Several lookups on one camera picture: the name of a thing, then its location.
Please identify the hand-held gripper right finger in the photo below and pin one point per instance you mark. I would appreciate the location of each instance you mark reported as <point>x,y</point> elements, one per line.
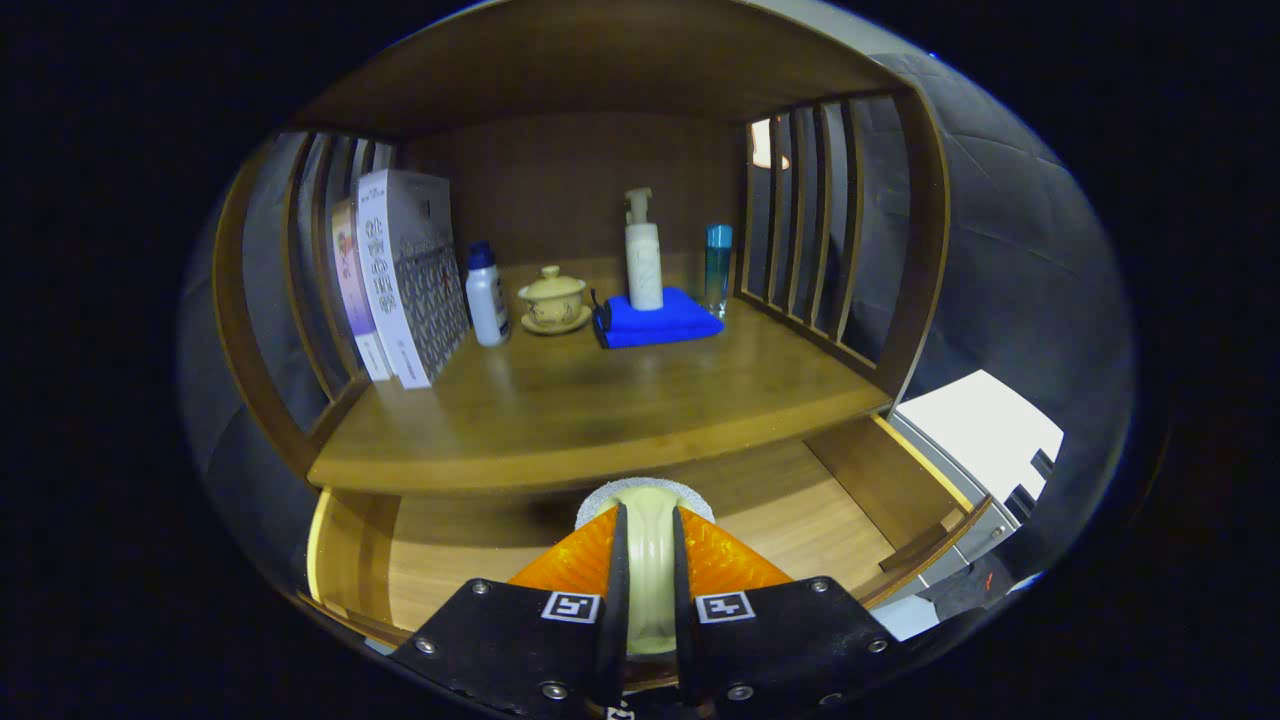
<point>684,600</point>

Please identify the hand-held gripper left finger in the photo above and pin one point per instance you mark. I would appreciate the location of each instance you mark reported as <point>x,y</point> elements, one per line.
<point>617,600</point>

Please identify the brown wooden drawer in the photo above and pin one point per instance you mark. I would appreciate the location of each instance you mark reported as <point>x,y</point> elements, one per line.
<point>450,550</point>

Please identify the brown wooden countertop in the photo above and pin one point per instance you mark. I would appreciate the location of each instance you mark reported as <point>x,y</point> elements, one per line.
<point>600,400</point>

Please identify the blue folded cloth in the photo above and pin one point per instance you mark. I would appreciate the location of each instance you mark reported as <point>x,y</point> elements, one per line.
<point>660,325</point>

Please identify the yellow lidded teacup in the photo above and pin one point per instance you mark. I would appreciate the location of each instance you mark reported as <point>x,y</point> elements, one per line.
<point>553,300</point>

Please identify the white bottle blue cap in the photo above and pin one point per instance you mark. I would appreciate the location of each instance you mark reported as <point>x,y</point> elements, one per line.
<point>488,305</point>

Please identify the clear bottle teal cap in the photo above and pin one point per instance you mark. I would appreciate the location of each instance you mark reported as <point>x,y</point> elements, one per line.
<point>718,270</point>

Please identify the white pump bottle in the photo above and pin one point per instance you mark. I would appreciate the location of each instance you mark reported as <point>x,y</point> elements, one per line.
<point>644,260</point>

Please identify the thick white patterned book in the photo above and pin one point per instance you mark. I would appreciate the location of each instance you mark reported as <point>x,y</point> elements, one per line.
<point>400,270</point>

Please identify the purple book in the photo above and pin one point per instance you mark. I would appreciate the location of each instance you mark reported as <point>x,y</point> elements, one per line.
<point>355,290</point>

